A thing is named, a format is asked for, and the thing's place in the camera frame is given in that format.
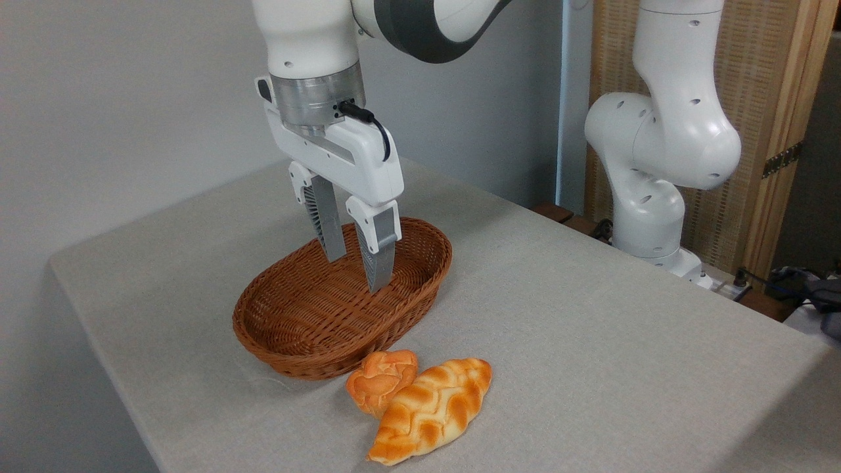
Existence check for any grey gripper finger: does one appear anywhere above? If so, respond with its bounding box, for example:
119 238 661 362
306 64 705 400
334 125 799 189
289 161 348 263
346 196 402 294

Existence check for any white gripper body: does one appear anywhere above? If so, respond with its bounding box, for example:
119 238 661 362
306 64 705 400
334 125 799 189
255 76 405 206

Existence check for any long braided bread loaf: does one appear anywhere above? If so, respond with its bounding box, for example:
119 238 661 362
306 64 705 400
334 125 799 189
366 357 493 467

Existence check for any brown wicker oval basket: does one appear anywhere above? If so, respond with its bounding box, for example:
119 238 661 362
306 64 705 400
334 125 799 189
232 217 453 382

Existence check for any round golden bread bun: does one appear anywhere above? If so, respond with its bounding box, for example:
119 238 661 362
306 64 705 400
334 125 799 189
346 349 419 419

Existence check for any grey tablecloth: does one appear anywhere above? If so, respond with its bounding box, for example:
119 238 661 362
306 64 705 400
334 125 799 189
47 138 841 473

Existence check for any dark metal screen hinge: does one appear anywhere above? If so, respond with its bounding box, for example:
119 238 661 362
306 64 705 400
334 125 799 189
762 141 804 179

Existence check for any wooden rattan folding screen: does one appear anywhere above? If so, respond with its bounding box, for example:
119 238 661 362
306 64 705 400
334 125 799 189
585 0 841 283

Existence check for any dark grey fabric bundle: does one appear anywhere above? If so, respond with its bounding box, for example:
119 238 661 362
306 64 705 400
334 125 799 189
772 261 841 342

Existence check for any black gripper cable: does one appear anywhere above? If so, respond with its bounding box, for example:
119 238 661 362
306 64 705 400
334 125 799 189
337 101 392 162

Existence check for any black cable with plug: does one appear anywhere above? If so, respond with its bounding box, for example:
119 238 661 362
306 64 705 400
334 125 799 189
731 266 789 303

